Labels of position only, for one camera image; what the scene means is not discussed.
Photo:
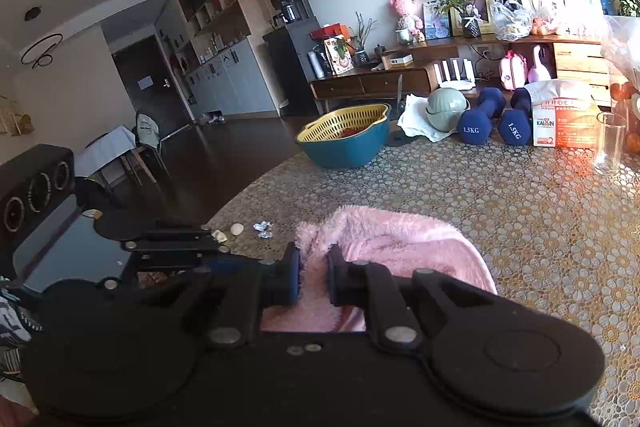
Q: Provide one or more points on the pink fluffy towel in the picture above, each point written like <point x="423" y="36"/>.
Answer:
<point x="400" y="239"/>

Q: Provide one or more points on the white and orange carton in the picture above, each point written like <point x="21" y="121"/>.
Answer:
<point x="565" y="127"/>

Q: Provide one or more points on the white plastic bag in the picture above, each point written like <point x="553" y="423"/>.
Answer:
<point x="557" y="91"/>

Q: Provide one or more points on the yellow plastic colander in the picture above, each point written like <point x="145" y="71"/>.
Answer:
<point x="325" y="127"/>

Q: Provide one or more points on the small white box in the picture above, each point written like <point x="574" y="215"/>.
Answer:
<point x="401" y="60"/>

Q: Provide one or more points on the illustrated card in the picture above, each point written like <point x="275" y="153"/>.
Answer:
<point x="435" y="21"/>

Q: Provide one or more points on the nut shell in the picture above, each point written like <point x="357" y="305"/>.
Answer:
<point x="237" y="228"/>
<point x="219" y="235"/>

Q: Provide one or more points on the striped cloth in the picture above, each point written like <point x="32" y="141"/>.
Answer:
<point x="15" y="327"/>

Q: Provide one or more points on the pink plush toy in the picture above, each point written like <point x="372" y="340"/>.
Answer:
<point x="406" y="14"/>

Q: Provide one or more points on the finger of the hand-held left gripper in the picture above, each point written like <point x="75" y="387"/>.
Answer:
<point x="170" y="237"/>
<point x="175" y="259"/>

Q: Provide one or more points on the small plant in black pot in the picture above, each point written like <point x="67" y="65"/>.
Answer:
<point x="471" y="24"/>

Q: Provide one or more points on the black vase with twigs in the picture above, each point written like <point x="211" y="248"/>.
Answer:
<point x="362" y="49"/>

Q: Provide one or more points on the clear plastic bag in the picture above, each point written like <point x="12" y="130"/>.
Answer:
<point x="622" y="42"/>

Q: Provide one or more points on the wooden chair with bag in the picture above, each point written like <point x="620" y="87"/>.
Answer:
<point x="147" y="137"/>

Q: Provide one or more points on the dining table with white cloth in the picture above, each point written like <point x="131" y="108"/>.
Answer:
<point x="102" y="147"/>

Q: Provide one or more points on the sage green bowl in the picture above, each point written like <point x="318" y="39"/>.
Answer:
<point x="446" y="109"/>

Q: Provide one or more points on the white router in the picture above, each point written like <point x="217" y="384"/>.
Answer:
<point x="454" y="72"/>

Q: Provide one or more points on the pink bottle-shaped toy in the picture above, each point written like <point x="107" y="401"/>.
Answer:
<point x="540" y="67"/>

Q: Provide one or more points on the wooden sideboard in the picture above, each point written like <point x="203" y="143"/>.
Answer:
<point x="395" y="79"/>

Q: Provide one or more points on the red gift box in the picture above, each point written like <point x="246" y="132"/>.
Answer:
<point x="330" y="32"/>

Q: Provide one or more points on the wooden wall shelf cabinet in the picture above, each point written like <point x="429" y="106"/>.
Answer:
<point x="225" y="57"/>

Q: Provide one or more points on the blue plastic bowl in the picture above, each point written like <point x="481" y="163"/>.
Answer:
<point x="345" y="152"/>

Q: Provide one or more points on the pink small backpack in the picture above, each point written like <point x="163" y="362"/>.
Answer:
<point x="513" y="71"/>

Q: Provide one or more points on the white cloth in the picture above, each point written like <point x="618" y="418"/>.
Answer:
<point x="415" y="117"/>

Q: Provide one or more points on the black coffee machine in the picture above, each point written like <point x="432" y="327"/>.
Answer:
<point x="294" y="7"/>

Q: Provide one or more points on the clear bag of goods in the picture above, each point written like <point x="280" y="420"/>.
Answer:
<point x="511" y="21"/>

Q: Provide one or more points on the black small fridge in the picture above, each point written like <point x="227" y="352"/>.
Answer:
<point x="290" y="72"/>

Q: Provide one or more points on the blue dumbbell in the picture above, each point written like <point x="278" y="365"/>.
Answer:
<point x="477" y="122"/>
<point x="515" y="127"/>

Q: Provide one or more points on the yellow photo frame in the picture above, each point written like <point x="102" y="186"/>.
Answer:
<point x="482" y="9"/>

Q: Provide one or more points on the illustrated picture box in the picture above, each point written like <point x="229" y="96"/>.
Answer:
<point x="339" y="56"/>

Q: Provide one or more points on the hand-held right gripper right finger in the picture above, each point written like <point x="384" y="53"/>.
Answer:
<point x="336" y="279"/>

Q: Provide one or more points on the clear drinking glass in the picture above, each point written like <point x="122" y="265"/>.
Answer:
<point x="610" y="147"/>

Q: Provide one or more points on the crumpled foil wrapper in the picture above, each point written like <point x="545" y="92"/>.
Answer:
<point x="262" y="229"/>

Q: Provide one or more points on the black speaker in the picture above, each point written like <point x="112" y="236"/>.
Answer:
<point x="35" y="187"/>

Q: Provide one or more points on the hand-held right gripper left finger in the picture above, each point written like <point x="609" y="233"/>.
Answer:
<point x="292" y="279"/>

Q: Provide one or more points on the dark entrance door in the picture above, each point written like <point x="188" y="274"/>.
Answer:
<point x="150" y="82"/>

